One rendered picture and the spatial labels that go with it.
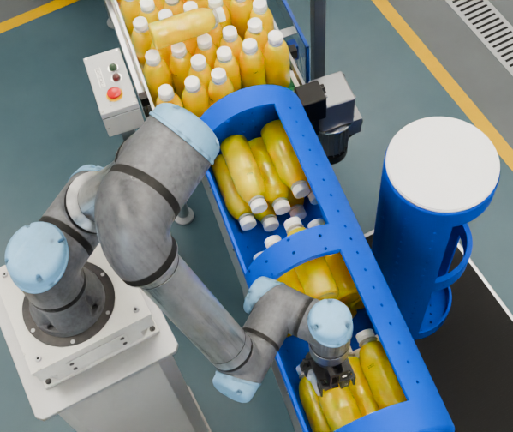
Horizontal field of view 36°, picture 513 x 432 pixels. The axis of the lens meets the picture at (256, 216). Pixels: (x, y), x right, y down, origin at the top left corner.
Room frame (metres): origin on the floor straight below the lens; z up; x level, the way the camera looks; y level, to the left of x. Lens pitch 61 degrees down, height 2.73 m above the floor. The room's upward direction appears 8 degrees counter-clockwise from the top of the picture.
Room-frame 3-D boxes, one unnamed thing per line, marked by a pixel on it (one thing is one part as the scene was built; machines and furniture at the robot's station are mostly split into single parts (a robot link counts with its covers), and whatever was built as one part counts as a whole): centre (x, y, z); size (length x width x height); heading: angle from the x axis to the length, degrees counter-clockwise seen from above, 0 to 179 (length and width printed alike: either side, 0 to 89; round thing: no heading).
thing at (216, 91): (1.34, 0.05, 0.99); 0.07 x 0.07 x 0.19
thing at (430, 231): (1.02, -0.47, 0.59); 0.28 x 0.28 x 0.88
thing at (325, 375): (0.48, -0.10, 1.24); 0.09 x 0.08 x 0.12; 13
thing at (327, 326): (0.49, -0.10, 1.40); 0.09 x 0.08 x 0.11; 55
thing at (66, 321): (0.68, 0.40, 1.30); 0.15 x 0.15 x 0.10
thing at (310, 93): (1.31, -0.18, 0.95); 0.10 x 0.07 x 0.10; 103
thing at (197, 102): (1.32, 0.12, 0.99); 0.07 x 0.07 x 0.19
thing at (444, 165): (1.02, -0.47, 1.03); 0.28 x 0.28 x 0.01
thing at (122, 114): (1.36, 0.33, 1.05); 0.20 x 0.10 x 0.10; 13
